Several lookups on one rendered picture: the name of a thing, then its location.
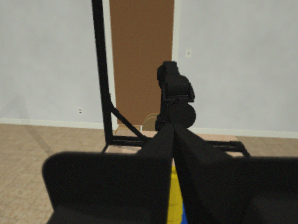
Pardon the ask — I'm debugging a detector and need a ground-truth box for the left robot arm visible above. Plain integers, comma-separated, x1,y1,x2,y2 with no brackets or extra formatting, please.
155,61,196,131

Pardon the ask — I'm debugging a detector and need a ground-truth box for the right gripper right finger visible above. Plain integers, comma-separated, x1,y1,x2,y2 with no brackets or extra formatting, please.
173,123,298,224

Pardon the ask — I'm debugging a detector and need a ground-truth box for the blue mat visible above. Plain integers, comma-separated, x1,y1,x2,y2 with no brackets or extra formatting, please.
181,203,187,224

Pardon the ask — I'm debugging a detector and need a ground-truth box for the yellow cup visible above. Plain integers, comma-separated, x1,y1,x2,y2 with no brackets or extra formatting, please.
169,166,183,204
167,216,182,224
168,202,183,221

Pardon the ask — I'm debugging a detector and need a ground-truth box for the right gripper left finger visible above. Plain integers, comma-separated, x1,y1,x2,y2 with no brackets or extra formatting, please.
42,123,174,224

